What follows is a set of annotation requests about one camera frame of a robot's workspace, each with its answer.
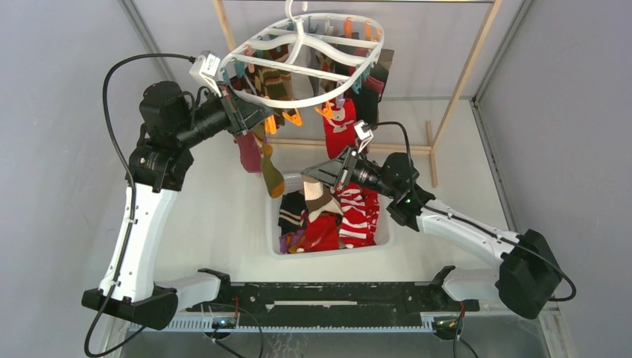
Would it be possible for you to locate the black sock in basket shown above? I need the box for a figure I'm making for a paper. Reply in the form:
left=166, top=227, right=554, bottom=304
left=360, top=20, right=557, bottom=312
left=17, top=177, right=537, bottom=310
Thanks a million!
left=277, top=191, right=306, bottom=235

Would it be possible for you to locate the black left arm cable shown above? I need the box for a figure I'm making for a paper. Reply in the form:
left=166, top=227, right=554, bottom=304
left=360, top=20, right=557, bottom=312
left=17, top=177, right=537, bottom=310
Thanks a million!
left=83, top=54, right=198, bottom=358

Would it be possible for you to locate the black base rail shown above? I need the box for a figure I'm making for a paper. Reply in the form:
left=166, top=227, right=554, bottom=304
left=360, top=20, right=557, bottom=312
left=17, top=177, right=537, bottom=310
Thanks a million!
left=189, top=274, right=480, bottom=330

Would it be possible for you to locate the white round clip hanger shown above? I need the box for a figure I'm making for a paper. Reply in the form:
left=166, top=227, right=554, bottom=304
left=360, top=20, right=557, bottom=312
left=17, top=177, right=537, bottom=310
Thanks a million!
left=218, top=1, right=385, bottom=109

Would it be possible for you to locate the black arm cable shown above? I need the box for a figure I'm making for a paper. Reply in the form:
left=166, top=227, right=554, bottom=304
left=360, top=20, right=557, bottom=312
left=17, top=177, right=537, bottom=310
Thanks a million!
left=83, top=54, right=198, bottom=358
left=370, top=121, right=578, bottom=358

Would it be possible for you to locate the red santa sock in basket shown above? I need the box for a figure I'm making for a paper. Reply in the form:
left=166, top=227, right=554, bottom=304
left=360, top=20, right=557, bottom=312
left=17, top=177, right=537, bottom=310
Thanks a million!
left=301, top=213, right=340, bottom=252

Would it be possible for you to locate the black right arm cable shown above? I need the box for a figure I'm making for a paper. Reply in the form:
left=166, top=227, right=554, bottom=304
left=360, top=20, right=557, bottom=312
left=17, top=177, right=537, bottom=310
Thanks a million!
left=370, top=121, right=578, bottom=358

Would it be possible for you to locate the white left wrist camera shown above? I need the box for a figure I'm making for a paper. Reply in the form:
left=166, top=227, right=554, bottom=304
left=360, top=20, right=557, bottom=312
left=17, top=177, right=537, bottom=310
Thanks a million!
left=189, top=51, right=221, bottom=97

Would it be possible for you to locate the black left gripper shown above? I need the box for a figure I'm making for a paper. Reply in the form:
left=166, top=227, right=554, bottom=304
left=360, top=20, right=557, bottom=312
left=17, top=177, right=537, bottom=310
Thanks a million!
left=175, top=81, right=274, bottom=149

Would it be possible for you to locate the pink and purple hanging sock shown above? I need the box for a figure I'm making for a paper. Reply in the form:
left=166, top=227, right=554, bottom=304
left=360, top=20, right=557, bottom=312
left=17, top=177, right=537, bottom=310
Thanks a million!
left=233, top=132, right=262, bottom=174

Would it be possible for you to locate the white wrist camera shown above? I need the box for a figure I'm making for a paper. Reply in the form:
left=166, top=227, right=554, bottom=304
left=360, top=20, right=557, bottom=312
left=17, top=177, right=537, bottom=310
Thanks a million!
left=189, top=51, right=221, bottom=97
left=353, top=121, right=374, bottom=153

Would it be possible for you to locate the red white striped sock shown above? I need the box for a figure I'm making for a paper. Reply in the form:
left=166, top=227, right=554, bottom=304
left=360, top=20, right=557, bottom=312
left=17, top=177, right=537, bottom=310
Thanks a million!
left=337, top=183, right=380, bottom=248

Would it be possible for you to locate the white plastic laundry basket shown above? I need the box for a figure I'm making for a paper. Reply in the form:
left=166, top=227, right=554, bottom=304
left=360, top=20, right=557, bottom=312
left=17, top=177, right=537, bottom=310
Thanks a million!
left=265, top=173, right=395, bottom=259

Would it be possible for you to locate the red santa hanging sock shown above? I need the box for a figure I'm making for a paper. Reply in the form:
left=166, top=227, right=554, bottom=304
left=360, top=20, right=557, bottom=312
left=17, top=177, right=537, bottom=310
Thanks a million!
left=323, top=98, right=357, bottom=159

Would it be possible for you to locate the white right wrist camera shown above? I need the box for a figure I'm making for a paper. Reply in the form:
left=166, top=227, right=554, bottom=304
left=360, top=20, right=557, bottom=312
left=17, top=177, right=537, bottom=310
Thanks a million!
left=353, top=121, right=374, bottom=153

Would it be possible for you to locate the brown striped hanging sock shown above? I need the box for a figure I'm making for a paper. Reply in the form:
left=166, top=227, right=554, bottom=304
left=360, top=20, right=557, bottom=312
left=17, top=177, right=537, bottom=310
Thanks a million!
left=246, top=45, right=294, bottom=101

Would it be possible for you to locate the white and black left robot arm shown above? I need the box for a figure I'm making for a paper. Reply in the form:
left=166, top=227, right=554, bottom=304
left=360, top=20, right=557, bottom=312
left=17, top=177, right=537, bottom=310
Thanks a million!
left=81, top=81, right=273, bottom=330

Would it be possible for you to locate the wooden drying rack frame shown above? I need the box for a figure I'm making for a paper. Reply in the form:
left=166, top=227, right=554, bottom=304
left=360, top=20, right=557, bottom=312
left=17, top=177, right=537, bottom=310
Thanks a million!
left=211, top=0, right=504, bottom=189

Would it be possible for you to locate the grey hanging sock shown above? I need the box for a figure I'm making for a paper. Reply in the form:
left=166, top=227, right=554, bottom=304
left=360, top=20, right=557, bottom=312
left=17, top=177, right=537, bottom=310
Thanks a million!
left=306, top=47, right=337, bottom=95

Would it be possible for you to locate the orange clothespin clip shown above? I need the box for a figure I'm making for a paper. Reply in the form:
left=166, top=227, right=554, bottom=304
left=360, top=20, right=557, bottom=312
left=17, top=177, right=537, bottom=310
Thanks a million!
left=282, top=109, right=303, bottom=127
left=264, top=114, right=278, bottom=135
left=314, top=101, right=334, bottom=120

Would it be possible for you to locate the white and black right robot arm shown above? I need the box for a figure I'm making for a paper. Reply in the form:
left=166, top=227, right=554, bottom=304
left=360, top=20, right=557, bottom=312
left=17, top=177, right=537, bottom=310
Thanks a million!
left=301, top=146, right=567, bottom=319

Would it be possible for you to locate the olive and orange sock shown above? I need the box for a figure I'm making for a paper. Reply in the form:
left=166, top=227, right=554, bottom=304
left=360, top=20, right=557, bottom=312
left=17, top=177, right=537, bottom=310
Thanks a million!
left=253, top=124, right=285, bottom=198

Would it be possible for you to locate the tan brown sock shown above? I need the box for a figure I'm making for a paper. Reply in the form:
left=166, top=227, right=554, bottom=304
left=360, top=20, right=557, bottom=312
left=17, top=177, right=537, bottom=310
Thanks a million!
left=301, top=175, right=344, bottom=222

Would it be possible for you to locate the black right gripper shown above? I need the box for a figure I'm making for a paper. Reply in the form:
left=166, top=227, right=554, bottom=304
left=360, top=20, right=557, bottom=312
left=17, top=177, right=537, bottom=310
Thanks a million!
left=305, top=145, right=399, bottom=201

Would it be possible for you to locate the black hanging sock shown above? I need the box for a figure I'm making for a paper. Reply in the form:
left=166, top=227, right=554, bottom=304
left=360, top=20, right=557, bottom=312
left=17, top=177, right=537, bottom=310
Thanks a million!
left=349, top=48, right=394, bottom=126

